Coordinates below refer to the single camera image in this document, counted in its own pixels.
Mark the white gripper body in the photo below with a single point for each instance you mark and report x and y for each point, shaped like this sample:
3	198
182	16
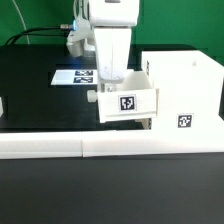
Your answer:
112	52

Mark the white drawer cabinet box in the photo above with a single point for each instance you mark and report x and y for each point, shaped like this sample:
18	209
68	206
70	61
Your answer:
189	86

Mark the white front drawer with tag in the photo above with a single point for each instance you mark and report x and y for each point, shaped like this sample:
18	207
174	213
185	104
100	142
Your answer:
148	123

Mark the white sheet with tags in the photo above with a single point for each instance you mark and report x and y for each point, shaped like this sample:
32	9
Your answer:
75	77

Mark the white L-shaped obstacle wall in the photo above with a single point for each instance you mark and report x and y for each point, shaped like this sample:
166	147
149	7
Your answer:
113	143

